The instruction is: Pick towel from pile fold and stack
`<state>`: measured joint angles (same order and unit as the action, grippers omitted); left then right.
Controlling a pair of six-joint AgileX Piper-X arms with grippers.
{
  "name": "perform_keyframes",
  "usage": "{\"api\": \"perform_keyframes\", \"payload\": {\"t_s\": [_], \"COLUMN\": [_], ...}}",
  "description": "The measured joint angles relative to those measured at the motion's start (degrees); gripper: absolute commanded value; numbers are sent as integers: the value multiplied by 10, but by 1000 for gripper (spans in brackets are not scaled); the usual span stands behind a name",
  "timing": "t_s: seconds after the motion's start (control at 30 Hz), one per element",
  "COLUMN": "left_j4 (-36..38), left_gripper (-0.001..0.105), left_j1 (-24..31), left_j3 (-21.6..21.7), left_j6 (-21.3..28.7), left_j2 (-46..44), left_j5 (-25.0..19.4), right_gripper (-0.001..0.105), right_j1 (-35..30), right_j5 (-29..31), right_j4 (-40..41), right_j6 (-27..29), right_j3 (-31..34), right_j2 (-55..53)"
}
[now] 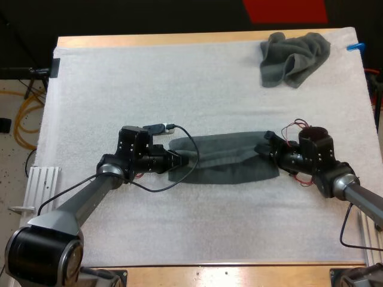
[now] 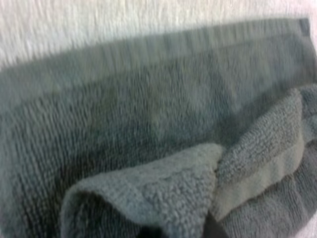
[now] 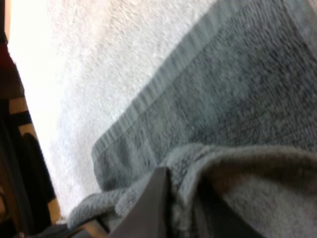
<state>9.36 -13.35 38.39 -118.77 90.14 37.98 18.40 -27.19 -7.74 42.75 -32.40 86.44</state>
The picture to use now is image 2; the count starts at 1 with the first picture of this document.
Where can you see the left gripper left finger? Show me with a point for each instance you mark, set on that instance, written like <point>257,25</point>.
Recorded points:
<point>152,233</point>

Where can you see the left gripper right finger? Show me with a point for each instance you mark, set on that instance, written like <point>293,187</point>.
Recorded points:
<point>213,228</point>

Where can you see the dark grey-green towel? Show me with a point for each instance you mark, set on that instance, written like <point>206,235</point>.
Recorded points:
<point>138,119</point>

